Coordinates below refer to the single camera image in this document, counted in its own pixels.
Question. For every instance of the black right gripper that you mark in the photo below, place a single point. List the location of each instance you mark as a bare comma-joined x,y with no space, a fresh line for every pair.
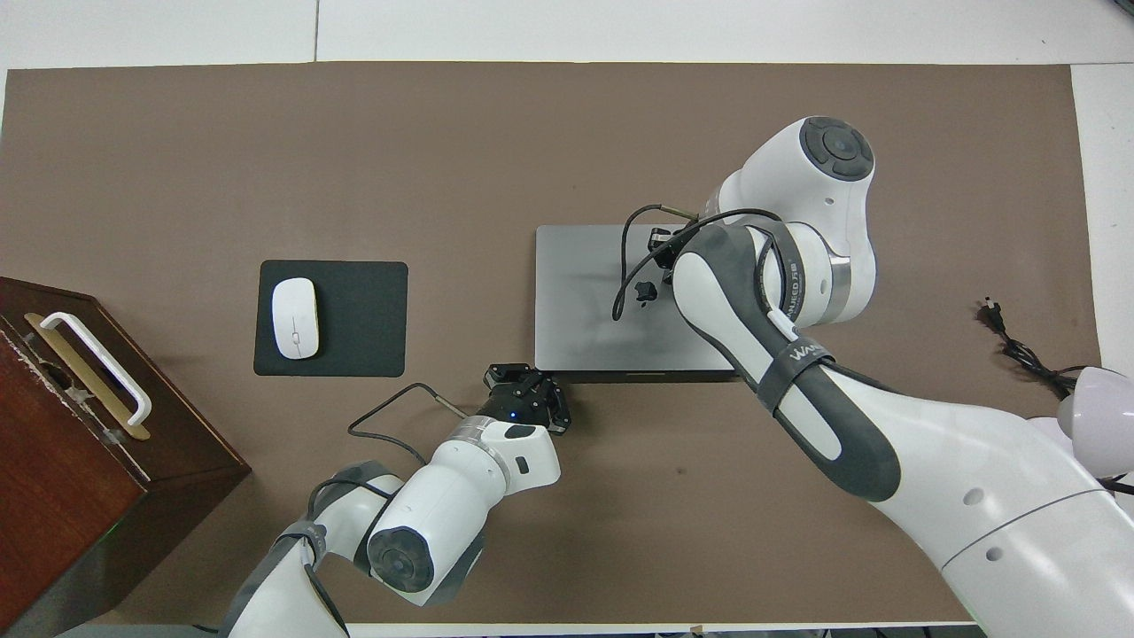
664,241

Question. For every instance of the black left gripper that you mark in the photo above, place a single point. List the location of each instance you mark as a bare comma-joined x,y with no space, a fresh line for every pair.
518,403

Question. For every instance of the silver grey laptop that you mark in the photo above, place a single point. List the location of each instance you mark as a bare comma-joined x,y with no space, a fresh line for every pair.
576,301

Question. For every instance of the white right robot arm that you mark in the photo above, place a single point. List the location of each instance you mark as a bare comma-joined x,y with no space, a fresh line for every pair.
957,461

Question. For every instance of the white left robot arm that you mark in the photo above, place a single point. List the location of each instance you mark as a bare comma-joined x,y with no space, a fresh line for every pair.
443,514

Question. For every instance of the black mouse pad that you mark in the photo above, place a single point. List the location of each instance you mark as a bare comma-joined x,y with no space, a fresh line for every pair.
363,319

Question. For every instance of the white computer mouse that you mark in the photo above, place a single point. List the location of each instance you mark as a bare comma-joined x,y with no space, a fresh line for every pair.
295,317

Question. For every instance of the brown table mat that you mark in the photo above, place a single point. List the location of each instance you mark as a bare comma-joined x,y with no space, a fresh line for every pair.
266,159

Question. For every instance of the white desk lamp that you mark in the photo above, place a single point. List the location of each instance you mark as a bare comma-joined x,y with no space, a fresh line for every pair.
1103,421

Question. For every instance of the dark brown wooden box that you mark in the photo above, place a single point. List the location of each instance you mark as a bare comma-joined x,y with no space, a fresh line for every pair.
62,496

